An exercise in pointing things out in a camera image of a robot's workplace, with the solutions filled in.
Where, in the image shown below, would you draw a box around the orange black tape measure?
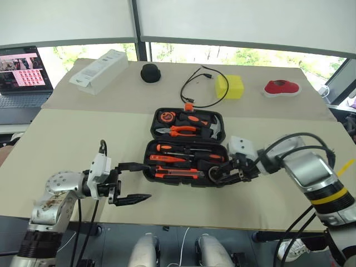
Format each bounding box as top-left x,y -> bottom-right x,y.
159,110 -> 176,123

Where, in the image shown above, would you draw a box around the orange black utility knife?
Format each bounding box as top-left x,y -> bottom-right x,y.
154,165 -> 205,180

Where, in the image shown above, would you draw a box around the dark window frame post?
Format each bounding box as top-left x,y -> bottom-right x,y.
131,0 -> 152,62

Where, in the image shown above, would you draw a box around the white roller blind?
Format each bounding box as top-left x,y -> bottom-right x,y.
136,0 -> 356,59
0,0 -> 140,50

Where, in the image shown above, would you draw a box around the black tool case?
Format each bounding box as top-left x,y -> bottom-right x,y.
142,107 -> 230,189

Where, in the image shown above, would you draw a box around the white cardboard carton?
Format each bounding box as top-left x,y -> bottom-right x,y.
68,49 -> 129,96

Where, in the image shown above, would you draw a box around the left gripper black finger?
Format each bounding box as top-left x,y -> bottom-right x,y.
118,162 -> 151,173
114,194 -> 152,207

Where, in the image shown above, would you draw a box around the black USB cable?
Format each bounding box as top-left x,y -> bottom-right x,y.
180,66 -> 229,108

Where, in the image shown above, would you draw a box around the yellow sponge block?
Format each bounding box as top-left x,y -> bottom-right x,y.
215,74 -> 245,100

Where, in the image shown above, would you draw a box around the silver rounded robot leg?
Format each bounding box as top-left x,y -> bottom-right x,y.
127,233 -> 160,267
195,233 -> 234,267

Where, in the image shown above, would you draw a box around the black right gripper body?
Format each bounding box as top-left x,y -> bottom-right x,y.
229,154 -> 264,182

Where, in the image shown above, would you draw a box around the red shoe white sole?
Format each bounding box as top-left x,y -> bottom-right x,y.
263,79 -> 303,98

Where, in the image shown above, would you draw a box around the black table frame bar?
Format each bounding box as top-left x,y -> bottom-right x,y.
251,230 -> 328,243

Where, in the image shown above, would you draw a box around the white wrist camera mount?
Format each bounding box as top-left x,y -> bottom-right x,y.
86,152 -> 112,200
226,135 -> 258,162

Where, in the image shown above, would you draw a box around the orange handled pliers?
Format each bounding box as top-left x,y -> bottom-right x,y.
155,125 -> 198,137

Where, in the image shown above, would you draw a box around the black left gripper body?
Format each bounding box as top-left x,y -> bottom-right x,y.
98,163 -> 123,206

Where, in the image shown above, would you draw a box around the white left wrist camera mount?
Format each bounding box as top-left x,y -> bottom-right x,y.
86,152 -> 112,200

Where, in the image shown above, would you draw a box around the orange voltage tester pen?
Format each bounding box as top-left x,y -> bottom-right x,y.
149,154 -> 192,164

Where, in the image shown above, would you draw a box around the thin white cable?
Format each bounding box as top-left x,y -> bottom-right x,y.
179,226 -> 191,267

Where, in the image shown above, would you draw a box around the open laptop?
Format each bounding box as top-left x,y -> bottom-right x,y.
0,46 -> 54,126

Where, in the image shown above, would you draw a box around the black round cap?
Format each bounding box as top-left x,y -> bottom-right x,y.
140,63 -> 162,83

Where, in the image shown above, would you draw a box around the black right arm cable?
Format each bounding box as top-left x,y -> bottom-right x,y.
250,132 -> 348,267

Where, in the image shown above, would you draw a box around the claw hammer orange black handle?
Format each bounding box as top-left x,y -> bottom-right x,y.
179,112 -> 223,140

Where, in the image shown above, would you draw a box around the white sneaker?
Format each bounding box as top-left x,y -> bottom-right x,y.
277,238 -> 311,262

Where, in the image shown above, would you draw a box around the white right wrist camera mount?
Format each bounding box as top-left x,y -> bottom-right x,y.
226,135 -> 258,162

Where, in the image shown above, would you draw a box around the grey tape roll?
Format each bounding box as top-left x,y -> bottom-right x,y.
208,166 -> 223,183

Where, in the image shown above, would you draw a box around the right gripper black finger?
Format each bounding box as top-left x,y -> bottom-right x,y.
215,159 -> 238,175
214,172 -> 248,187

